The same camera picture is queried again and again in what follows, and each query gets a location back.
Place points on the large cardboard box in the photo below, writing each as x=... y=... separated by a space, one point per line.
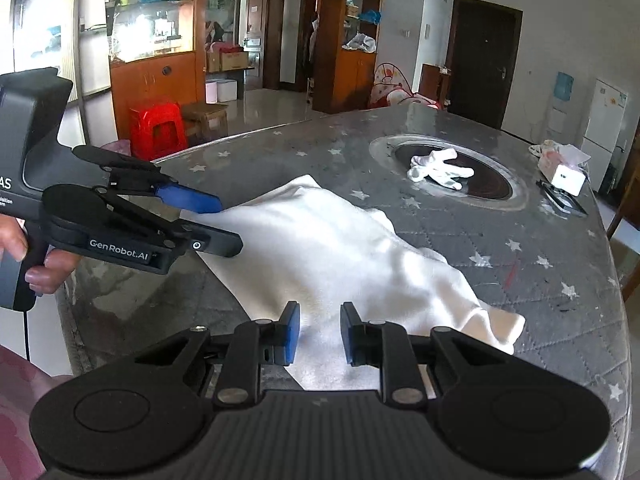
x=234 y=61

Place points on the red plastic stool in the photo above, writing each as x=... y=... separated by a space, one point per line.
x=157 y=125

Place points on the white pink storage bin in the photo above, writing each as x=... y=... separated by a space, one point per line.
x=211 y=92

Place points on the purple plastic bin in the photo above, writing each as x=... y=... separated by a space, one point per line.
x=119 y=149

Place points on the pink baby rocker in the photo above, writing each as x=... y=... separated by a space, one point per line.
x=395 y=87

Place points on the red cloth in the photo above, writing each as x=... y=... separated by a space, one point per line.
x=227 y=48

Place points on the person's left hand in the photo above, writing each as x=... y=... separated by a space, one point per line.
x=12 y=240

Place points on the wooden side table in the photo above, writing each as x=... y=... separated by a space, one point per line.
x=627 y=225

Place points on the wooden bookcase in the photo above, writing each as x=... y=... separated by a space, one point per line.
x=355 y=80

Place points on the white garment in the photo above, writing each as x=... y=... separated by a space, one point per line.
x=325 y=250

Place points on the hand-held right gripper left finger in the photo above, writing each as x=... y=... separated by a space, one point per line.
x=294 y=335

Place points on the wall painting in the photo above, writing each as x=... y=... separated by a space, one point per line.
x=220 y=5

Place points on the small cardboard box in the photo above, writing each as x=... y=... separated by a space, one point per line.
x=214 y=63

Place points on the white tissue box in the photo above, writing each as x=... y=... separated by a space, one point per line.
x=569 y=180

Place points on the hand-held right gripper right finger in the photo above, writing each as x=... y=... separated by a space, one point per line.
x=348 y=340

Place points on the pink plastic bag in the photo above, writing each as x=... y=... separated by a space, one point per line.
x=555 y=152

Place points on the water dispenser with blue bottle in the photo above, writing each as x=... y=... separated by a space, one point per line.
x=562 y=90

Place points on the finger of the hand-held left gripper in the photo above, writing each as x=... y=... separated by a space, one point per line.
x=192 y=200
x=215 y=245

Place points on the grey star-print table cover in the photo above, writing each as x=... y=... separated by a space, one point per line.
x=525 y=270

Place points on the blue plastic bag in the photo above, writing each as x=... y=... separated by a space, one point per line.
x=371 y=16

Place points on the black flat object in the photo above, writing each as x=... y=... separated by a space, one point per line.
x=562 y=202

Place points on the dark entrance door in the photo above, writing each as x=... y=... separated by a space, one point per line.
x=482 y=60

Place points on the small wooden cabinet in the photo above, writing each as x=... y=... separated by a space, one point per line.
x=430 y=82

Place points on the person's pink clothing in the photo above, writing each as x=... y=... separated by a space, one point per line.
x=25 y=410

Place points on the small wooden stool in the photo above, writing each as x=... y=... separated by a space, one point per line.
x=205 y=115

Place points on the brown wooden interior door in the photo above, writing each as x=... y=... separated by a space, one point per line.
x=272 y=30

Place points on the white plastic bag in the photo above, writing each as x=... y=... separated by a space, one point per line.
x=361 y=42

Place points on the white refrigerator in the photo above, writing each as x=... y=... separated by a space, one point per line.
x=605 y=125

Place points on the round black hotplate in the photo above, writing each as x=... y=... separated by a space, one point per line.
x=490 y=185

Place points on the wooden display cabinet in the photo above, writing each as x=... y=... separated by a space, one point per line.
x=150 y=80

